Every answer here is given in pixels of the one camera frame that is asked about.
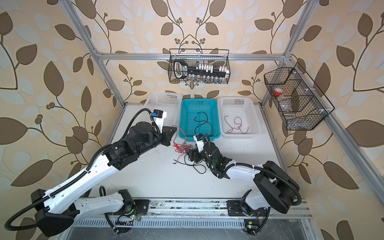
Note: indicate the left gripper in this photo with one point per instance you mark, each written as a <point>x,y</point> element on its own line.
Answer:
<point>166,135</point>

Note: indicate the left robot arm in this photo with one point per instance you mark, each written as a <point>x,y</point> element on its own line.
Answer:
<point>55,210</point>

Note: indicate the back black wire basket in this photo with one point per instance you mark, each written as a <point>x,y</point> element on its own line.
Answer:
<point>216,57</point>

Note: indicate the black tool in basket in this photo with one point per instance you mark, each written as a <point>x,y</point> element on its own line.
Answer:
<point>182,70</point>

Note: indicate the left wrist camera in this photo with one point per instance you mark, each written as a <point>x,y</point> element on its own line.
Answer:
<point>158,117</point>

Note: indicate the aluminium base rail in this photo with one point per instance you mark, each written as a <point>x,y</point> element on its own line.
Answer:
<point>203,208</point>

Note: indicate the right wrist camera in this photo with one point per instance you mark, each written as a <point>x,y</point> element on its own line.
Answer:
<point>201,140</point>

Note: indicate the left white plastic basket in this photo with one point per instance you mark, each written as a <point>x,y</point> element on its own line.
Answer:
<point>167,102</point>

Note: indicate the red item in side basket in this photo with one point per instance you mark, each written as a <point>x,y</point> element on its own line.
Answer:
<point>278,91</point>

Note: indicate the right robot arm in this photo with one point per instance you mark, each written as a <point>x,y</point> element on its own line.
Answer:
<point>275,188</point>

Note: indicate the right white plastic basket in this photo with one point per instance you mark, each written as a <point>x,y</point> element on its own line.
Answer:
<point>238,118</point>

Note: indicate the side black wire basket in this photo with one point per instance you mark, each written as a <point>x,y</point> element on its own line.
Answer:
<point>301,106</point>

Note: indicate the white plastic basket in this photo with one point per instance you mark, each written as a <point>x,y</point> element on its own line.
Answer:
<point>167,102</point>
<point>238,118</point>

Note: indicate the teal plastic basket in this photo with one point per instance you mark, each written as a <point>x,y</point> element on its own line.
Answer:
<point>199,116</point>

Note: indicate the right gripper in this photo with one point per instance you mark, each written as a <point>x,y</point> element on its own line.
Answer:
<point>194,153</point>

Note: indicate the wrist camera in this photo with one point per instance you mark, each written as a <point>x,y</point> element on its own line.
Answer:
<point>158,117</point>
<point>201,140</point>

